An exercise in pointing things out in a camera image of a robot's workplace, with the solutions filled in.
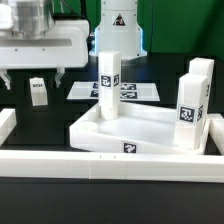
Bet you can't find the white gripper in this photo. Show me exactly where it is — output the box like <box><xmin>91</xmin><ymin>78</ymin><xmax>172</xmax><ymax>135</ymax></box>
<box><xmin>0</xmin><ymin>18</ymin><xmax>89</xmax><ymax>90</ymax></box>

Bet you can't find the white desk tabletop tray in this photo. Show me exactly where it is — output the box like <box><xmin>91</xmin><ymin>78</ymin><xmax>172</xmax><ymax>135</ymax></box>
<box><xmin>69</xmin><ymin>102</ymin><xmax>210</xmax><ymax>155</ymax></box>

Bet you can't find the white fiducial marker sheet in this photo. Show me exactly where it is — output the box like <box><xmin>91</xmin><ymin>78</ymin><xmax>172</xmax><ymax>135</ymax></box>
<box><xmin>67</xmin><ymin>81</ymin><xmax>160</xmax><ymax>102</ymax></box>

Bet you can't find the white U-shaped obstacle fence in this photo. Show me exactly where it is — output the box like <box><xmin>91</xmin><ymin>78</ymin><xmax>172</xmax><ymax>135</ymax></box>
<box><xmin>0</xmin><ymin>109</ymin><xmax>224</xmax><ymax>183</ymax></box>

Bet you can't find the black cable with connector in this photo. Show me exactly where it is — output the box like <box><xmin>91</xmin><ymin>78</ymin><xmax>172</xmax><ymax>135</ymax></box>
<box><xmin>53</xmin><ymin>0</ymin><xmax>89</xmax><ymax>22</ymax></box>

